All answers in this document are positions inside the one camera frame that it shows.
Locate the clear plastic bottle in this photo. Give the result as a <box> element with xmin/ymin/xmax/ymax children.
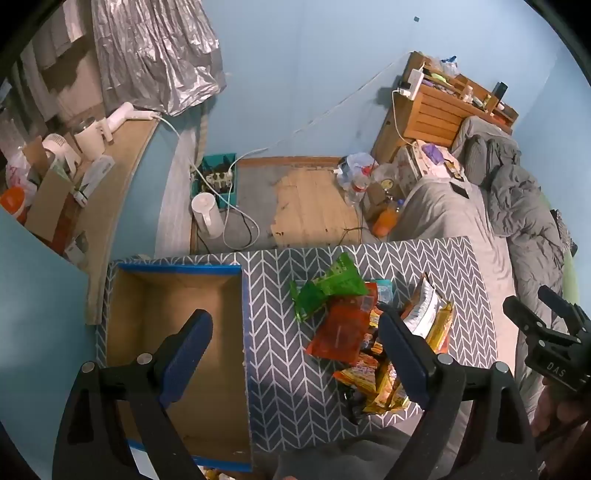
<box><xmin>345</xmin><ymin>178</ymin><xmax>370</xmax><ymax>206</ymax></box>

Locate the orange yellow snack packet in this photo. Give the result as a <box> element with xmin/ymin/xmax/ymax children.
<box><xmin>333</xmin><ymin>355</ymin><xmax>411</xmax><ymax>414</ymax></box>

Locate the white kettle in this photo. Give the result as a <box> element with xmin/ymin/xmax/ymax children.
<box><xmin>191</xmin><ymin>191</ymin><xmax>225</xmax><ymax>239</ymax></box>

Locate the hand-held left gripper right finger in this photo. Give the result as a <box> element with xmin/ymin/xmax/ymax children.
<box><xmin>376</xmin><ymin>307</ymin><xmax>541</xmax><ymax>480</ymax></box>

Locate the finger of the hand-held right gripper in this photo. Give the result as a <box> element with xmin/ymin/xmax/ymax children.
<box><xmin>502</xmin><ymin>295</ymin><xmax>555</xmax><ymax>342</ymax></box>
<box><xmin>538</xmin><ymin>285</ymin><xmax>583</xmax><ymax>326</ymax></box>

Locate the grey bed sheet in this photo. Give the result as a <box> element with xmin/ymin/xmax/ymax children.
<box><xmin>390</xmin><ymin>178</ymin><xmax>518</xmax><ymax>315</ymax></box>

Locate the white power strip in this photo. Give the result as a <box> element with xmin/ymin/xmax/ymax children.
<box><xmin>398</xmin><ymin>67</ymin><xmax>424</xmax><ymax>99</ymax></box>

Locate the teal plastic basket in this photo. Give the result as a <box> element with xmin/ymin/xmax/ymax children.
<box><xmin>199</xmin><ymin>154</ymin><xmax>238</xmax><ymax>210</ymax></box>

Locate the white mug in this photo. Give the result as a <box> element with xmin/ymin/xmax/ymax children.
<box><xmin>74</xmin><ymin>117</ymin><xmax>109</xmax><ymax>160</ymax></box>

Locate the orange and white chip bag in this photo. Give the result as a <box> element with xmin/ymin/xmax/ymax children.
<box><xmin>399</xmin><ymin>272</ymin><xmax>439</xmax><ymax>342</ymax></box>

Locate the orange juice bottle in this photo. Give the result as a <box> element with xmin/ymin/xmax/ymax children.
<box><xmin>373</xmin><ymin>203</ymin><xmax>400</xmax><ymax>238</ymax></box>

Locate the white hair dryer cable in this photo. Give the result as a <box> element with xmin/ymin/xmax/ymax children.
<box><xmin>154</xmin><ymin>113</ymin><xmax>218</xmax><ymax>185</ymax></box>

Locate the white storage box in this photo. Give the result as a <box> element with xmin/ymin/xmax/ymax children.
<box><xmin>397</xmin><ymin>141</ymin><xmax>455</xmax><ymax>181</ymax></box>

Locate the wooden sill board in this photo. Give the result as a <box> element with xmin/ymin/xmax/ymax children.
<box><xmin>25</xmin><ymin>115</ymin><xmax>160</xmax><ymax>326</ymax></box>

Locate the long white carton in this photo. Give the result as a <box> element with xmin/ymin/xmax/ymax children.
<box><xmin>74</xmin><ymin>154</ymin><xmax>115</xmax><ymax>206</ymax></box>

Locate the wooden headboard shelf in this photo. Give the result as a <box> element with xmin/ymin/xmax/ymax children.
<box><xmin>372</xmin><ymin>51</ymin><xmax>520</xmax><ymax>162</ymax></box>

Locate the green snack packet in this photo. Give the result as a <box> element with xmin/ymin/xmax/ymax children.
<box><xmin>290</xmin><ymin>253</ymin><xmax>368</xmax><ymax>324</ymax></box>

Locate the small brown cardboard box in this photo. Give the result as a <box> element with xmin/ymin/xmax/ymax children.
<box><xmin>362</xmin><ymin>182</ymin><xmax>393</xmax><ymax>217</ymax></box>

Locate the teal snack packet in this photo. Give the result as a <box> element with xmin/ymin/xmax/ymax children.
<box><xmin>369</xmin><ymin>278</ymin><xmax>395</xmax><ymax>305</ymax></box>

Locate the red-orange snack packet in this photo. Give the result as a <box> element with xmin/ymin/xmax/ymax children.
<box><xmin>305</xmin><ymin>282</ymin><xmax>379</xmax><ymax>363</ymax></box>

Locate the grey pillow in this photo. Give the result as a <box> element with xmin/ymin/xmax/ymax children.
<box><xmin>451</xmin><ymin>115</ymin><xmax>513</xmax><ymax>158</ymax></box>

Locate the power strip with plugs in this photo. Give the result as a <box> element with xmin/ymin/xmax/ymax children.
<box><xmin>203</xmin><ymin>170</ymin><xmax>233</xmax><ymax>190</ymax></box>

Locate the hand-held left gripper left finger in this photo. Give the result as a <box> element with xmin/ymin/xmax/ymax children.
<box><xmin>53</xmin><ymin>309</ymin><xmax>214</xmax><ymax>480</ymax></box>

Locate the white hair dryer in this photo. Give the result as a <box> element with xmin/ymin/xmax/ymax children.
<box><xmin>99</xmin><ymin>102</ymin><xmax>160</xmax><ymax>141</ymax></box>

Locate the person's right hand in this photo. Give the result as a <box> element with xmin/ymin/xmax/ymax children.
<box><xmin>531</xmin><ymin>384</ymin><xmax>591</xmax><ymax>480</ymax></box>

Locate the orange lidded jar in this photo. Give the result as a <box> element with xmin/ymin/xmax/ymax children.
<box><xmin>0</xmin><ymin>187</ymin><xmax>31</xmax><ymax>217</ymax></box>

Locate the white round plastic object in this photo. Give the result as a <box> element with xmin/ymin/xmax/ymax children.
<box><xmin>41</xmin><ymin>134</ymin><xmax>81</xmax><ymax>167</ymax></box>

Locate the silver curtain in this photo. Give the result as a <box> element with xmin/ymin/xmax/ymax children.
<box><xmin>90</xmin><ymin>0</ymin><xmax>227</xmax><ymax>117</ymax></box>

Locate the clear plastic bag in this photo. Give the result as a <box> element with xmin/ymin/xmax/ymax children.
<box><xmin>339</xmin><ymin>152</ymin><xmax>376</xmax><ymax>190</ymax></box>

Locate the grey duvet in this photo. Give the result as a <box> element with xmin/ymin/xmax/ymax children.
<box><xmin>464</xmin><ymin>136</ymin><xmax>575</xmax><ymax>333</ymax></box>

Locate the patterned cardboard storage box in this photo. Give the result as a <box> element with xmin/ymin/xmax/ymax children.
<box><xmin>95</xmin><ymin>258</ymin><xmax>254</xmax><ymax>472</ymax></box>

